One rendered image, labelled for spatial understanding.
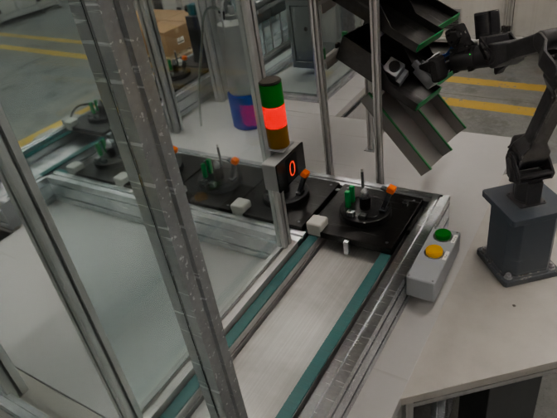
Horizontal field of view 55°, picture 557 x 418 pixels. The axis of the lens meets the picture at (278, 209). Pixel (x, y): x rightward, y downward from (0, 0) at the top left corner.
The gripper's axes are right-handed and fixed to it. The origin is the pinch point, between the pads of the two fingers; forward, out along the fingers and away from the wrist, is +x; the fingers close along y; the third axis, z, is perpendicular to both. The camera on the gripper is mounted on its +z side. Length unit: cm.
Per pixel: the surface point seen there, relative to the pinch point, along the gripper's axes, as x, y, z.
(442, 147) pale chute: 7.0, -6.1, -26.3
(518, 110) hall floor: 103, -250, -95
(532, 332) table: -32, 31, -56
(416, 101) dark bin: 5.3, 4.1, -8.8
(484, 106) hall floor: 127, -246, -89
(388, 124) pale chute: 13.7, 7.6, -13.9
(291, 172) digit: 10, 50, -10
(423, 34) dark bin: 2.3, -0.7, 7.7
